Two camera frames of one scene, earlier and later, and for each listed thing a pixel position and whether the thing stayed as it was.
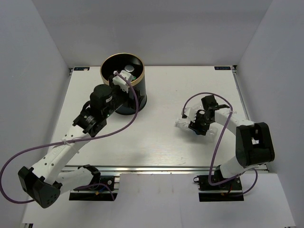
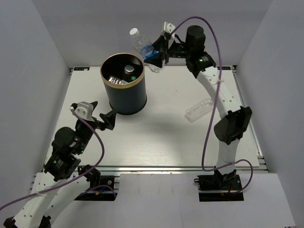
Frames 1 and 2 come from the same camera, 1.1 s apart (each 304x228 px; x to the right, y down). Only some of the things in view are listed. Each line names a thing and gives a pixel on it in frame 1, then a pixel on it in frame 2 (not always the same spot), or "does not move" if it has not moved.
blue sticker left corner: (81, 68) does not move
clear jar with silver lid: (129, 68) does not move
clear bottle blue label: (183, 125) -> (145, 47)
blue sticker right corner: (222, 68) does not move
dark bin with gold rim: (117, 62) does not move
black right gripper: (195, 126) -> (161, 45)
